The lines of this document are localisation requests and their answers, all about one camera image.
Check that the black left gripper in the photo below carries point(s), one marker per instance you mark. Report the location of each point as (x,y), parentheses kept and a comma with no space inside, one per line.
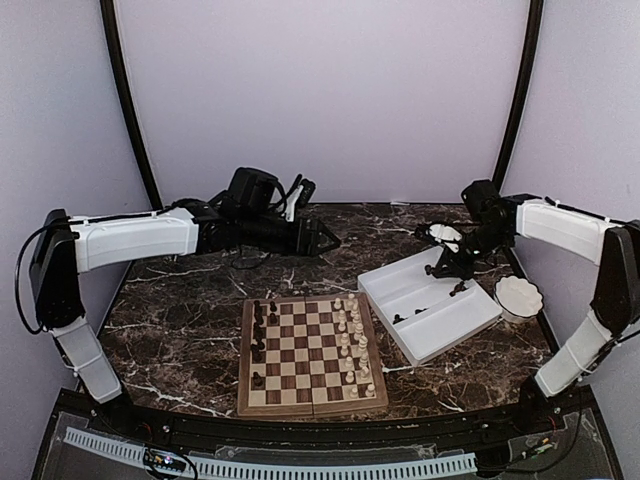
(313,242)

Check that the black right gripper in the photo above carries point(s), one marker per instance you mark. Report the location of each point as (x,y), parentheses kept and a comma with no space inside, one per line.
(459,269)

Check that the white divided plastic tray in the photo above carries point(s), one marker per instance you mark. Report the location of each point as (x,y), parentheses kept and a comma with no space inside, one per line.
(403,286)

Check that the dark chess rook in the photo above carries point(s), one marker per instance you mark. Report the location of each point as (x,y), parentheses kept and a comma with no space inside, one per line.
(258,308)

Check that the wooden chess board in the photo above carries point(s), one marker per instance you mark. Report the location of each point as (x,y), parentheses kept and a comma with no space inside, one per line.
(294,361)

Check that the dark chess knight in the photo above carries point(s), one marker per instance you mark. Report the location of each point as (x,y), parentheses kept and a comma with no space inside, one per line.
(258,331)

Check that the dark chess bishop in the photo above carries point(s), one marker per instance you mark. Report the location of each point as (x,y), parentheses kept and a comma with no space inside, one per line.
(259,344)

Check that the dark chess king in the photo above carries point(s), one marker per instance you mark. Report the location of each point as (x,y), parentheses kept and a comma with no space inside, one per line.
(256,354)

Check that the dark chess queen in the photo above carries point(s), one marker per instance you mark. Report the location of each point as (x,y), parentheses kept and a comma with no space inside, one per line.
(257,381)

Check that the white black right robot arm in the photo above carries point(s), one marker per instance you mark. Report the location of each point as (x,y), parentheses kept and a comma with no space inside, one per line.
(597,263)

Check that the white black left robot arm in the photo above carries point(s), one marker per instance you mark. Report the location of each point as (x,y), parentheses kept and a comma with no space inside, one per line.
(253,211)

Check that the dark pieces cross cluster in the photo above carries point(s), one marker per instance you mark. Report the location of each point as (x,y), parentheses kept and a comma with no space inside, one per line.
(458,288)

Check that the pile of dark chess pieces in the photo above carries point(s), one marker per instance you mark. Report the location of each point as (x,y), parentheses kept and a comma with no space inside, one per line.
(398,318)

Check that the white chess piece row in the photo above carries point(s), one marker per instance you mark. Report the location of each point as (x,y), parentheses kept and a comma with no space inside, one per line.
(348,367)

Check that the white scalloped bowl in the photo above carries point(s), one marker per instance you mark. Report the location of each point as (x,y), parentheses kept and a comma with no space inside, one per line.
(519,299)

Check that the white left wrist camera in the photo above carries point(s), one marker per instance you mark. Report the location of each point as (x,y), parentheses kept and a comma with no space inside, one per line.
(298,197)

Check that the black front rail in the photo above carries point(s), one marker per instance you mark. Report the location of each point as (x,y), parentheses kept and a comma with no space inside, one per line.
(486,430)

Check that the right black frame post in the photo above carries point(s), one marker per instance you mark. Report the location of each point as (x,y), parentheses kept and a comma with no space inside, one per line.
(525,70)

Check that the white slotted cable duct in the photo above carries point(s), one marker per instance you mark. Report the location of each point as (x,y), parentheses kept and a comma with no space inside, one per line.
(239,463)

